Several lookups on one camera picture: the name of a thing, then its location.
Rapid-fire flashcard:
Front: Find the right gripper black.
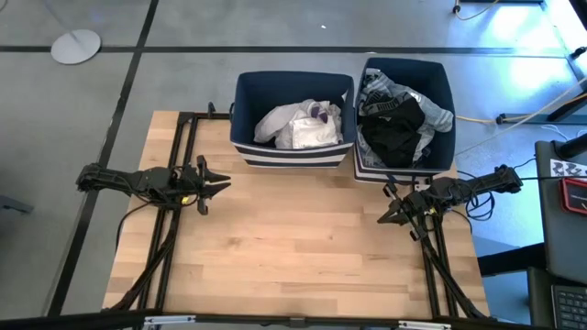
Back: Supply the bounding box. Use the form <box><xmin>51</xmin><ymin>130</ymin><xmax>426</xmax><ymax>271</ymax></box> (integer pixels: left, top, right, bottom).
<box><xmin>377</xmin><ymin>181</ymin><xmax>441</xmax><ymax>242</ymax></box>

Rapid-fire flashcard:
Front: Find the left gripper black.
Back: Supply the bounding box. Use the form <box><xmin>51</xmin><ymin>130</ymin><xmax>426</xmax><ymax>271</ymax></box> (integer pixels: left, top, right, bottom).
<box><xmin>172</xmin><ymin>154</ymin><xmax>232</xmax><ymax>217</ymax></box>

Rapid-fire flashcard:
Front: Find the blue plaid shirt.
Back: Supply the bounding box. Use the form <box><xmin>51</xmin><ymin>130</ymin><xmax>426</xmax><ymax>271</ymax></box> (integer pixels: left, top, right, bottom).
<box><xmin>356</xmin><ymin>137</ymin><xmax>384</xmax><ymax>170</ymax></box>

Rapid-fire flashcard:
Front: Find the black strappy garment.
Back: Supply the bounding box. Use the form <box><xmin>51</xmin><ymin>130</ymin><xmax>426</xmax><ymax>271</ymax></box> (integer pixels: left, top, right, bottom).
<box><xmin>360</xmin><ymin>121</ymin><xmax>426</xmax><ymax>170</ymax></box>

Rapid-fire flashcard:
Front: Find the pale white shirt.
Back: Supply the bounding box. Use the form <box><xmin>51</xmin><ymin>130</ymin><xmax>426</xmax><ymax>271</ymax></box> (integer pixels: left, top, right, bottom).
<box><xmin>252</xmin><ymin>98</ymin><xmax>344</xmax><ymax>150</ymax></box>

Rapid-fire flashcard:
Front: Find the grey striped shirt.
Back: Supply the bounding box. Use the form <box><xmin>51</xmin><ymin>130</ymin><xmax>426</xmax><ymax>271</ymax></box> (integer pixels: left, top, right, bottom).
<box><xmin>359</xmin><ymin>67</ymin><xmax>455</xmax><ymax>160</ymax></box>

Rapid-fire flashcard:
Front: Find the white towel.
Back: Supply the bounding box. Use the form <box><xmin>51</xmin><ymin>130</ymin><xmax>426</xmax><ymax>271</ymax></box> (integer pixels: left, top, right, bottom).
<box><xmin>291</xmin><ymin>116</ymin><xmax>341</xmax><ymax>150</ymax></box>

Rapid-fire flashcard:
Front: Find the grey purple sock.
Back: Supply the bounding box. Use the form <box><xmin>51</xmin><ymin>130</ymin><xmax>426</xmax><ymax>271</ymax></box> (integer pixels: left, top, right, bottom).
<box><xmin>307</xmin><ymin>103</ymin><xmax>330</xmax><ymax>125</ymax></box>

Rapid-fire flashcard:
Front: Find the navy white striped fabric bin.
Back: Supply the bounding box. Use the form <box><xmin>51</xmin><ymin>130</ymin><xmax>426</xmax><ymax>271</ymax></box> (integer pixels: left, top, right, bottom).
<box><xmin>352</xmin><ymin>55</ymin><xmax>458</xmax><ymax>185</ymax></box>
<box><xmin>228</xmin><ymin>70</ymin><xmax>358</xmax><ymax>169</ymax></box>

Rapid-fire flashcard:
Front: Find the dark grey desk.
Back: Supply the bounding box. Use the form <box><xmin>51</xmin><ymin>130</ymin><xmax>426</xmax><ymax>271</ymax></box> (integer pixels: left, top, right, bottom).
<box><xmin>534</xmin><ymin>139</ymin><xmax>587</xmax><ymax>286</ymax></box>

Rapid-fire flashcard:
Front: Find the black white marker sheet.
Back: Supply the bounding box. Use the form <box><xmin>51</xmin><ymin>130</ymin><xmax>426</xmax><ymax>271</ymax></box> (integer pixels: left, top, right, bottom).
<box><xmin>548</xmin><ymin>158</ymin><xmax>587</xmax><ymax>182</ymax></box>

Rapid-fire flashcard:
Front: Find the red black device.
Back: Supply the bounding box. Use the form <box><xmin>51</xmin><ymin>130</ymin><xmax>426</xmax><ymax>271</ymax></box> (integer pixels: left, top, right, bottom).
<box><xmin>559</xmin><ymin>177</ymin><xmax>587</xmax><ymax>216</ymax></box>

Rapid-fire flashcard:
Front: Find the black pole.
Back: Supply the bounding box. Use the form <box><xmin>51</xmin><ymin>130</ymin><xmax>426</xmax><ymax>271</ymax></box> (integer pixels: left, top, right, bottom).
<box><xmin>556</xmin><ymin>132</ymin><xmax>587</xmax><ymax>160</ymax></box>

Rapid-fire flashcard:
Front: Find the round white floor base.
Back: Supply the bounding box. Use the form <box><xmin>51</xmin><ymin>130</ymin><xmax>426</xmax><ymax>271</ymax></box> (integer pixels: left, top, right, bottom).
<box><xmin>39</xmin><ymin>0</ymin><xmax>103</xmax><ymax>66</ymax></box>

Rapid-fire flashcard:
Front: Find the dark keyboard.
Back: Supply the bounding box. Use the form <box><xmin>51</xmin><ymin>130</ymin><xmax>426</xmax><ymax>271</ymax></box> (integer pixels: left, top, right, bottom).
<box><xmin>526</xmin><ymin>267</ymin><xmax>587</xmax><ymax>330</ymax></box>

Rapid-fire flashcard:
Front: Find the grey floor foot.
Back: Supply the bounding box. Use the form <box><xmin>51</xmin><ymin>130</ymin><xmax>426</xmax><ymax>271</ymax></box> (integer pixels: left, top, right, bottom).
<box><xmin>0</xmin><ymin>193</ymin><xmax>36</xmax><ymax>215</ymax></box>

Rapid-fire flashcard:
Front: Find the black coiled arm cable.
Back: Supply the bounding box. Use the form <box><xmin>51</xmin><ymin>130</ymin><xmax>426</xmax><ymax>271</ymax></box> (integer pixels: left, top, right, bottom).
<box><xmin>457</xmin><ymin>170</ymin><xmax>497</xmax><ymax>223</ymax></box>

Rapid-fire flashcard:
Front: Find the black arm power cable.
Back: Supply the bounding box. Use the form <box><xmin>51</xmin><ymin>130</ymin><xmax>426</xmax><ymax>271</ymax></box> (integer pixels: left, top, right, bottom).
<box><xmin>114</xmin><ymin>201</ymin><xmax>155</xmax><ymax>251</ymax></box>

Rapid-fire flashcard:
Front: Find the silver metal bracket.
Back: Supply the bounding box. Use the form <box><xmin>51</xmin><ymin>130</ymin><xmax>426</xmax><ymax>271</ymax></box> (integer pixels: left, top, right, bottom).
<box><xmin>397</xmin><ymin>320</ymin><xmax>453</xmax><ymax>330</ymax></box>
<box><xmin>143</xmin><ymin>314</ymin><xmax>197</xmax><ymax>327</ymax></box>

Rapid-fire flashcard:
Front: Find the long yellow floor cable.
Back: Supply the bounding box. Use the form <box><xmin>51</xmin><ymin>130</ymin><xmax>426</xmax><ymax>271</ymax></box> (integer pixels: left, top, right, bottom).
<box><xmin>455</xmin><ymin>91</ymin><xmax>587</xmax><ymax>127</ymax></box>

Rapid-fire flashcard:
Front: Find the black desk leg frame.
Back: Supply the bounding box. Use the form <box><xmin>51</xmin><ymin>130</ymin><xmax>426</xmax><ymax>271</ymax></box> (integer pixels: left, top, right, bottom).
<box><xmin>493</xmin><ymin>45</ymin><xmax>587</xmax><ymax>127</ymax></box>

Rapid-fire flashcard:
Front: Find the black frame crossbar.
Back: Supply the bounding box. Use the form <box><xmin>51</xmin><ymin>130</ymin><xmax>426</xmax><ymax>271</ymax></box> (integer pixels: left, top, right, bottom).
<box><xmin>0</xmin><ymin>309</ymin><xmax>551</xmax><ymax>330</ymax></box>

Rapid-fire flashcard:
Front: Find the white floor cable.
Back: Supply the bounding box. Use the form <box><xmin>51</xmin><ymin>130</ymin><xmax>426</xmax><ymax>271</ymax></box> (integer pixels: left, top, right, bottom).
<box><xmin>476</xmin><ymin>75</ymin><xmax>587</xmax><ymax>147</ymax></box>

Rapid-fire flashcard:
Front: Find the short yellow floor cable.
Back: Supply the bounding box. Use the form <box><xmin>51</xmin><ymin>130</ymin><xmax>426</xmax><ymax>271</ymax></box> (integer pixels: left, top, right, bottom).
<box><xmin>452</xmin><ymin>0</ymin><xmax>501</xmax><ymax>22</ymax></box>

